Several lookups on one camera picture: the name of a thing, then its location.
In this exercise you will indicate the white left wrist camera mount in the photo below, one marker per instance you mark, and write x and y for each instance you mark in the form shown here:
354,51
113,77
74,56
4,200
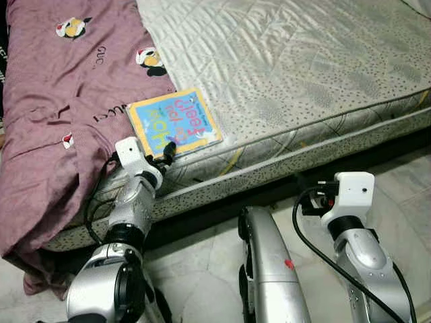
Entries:
131,153

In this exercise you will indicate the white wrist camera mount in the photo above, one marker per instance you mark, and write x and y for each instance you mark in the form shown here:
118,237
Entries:
353,188
131,153

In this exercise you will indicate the white quilted mattress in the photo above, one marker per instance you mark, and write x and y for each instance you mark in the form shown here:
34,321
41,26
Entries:
289,60

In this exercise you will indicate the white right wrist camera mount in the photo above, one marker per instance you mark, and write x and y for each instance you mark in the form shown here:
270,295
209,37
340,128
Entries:
353,188

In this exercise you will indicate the yellow blue children's book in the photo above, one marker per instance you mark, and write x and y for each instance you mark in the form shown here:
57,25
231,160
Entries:
175,121

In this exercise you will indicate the mauve cartoon print blanket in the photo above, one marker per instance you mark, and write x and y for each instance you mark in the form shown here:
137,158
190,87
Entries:
54,87

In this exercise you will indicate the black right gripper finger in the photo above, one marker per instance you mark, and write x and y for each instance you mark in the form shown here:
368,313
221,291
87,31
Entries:
301,186

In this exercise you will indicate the dark bed base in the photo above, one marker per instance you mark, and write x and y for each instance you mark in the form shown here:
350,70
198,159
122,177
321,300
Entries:
283,192

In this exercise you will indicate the robot right leg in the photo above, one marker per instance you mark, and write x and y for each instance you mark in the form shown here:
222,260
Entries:
273,269

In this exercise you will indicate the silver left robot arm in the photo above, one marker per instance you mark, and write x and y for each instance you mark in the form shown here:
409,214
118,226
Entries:
131,208

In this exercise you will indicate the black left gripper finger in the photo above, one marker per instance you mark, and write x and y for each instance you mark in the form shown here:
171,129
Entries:
170,150

